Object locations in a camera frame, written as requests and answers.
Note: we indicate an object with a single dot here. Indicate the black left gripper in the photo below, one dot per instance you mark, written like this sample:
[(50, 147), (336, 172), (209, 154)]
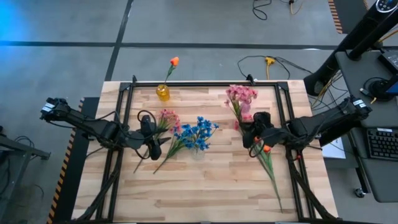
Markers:
[(147, 124)]

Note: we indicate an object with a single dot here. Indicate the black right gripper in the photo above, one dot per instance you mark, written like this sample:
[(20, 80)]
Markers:
[(264, 121)]

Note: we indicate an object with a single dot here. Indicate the blue artificial flower bunch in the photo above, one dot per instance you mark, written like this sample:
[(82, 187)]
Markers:
[(202, 130), (174, 149)]

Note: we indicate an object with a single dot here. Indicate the clear glass vase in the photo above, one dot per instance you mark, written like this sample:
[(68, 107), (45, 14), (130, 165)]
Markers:
[(198, 156)]

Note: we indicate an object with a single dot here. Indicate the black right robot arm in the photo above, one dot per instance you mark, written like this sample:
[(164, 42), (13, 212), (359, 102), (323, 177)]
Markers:
[(323, 123)]

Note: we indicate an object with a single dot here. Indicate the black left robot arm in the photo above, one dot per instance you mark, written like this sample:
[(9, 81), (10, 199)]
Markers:
[(93, 126)]

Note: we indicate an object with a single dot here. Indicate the pink glass vase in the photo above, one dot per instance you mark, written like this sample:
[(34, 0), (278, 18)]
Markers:
[(245, 109)]

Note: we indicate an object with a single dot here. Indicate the yellow glass vase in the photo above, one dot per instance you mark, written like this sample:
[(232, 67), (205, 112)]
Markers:
[(163, 93)]

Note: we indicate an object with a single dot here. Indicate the yellow power plug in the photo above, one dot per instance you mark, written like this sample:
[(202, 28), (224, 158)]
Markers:
[(269, 60)]

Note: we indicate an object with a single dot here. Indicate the white paper sheet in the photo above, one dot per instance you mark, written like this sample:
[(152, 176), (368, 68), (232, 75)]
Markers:
[(334, 151)]

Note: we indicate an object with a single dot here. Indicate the black base with hazard stripes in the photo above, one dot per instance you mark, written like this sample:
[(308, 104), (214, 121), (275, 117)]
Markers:
[(77, 186)]

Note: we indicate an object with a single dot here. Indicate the grey desk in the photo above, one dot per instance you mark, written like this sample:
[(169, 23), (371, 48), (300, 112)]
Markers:
[(357, 102)]

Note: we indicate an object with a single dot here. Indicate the desk caster wheel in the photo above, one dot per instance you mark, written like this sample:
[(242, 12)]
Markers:
[(360, 193)]

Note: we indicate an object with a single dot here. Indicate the black keyboard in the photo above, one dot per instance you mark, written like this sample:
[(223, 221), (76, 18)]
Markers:
[(384, 144)]

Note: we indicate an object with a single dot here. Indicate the black tower fan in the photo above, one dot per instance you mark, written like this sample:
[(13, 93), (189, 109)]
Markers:
[(351, 37)]

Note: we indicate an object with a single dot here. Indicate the grey metal cart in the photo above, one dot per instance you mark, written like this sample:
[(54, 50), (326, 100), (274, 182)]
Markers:
[(21, 148)]

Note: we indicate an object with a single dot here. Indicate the orange black hazard tape strip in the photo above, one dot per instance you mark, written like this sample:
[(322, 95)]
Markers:
[(335, 15)]

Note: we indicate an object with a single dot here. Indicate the black round pole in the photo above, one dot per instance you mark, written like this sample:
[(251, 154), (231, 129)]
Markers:
[(370, 43)]

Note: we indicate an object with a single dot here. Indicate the black floor mat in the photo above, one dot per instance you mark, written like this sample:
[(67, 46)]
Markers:
[(353, 14)]

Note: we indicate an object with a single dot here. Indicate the black laptop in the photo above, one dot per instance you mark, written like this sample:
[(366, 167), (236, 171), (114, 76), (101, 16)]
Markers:
[(391, 59)]

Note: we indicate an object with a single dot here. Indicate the small black frame clamp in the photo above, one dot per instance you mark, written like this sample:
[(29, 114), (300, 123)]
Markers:
[(250, 79), (134, 79)]

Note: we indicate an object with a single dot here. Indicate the black aluminium table frame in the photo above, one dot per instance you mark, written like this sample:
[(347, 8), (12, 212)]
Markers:
[(202, 84)]

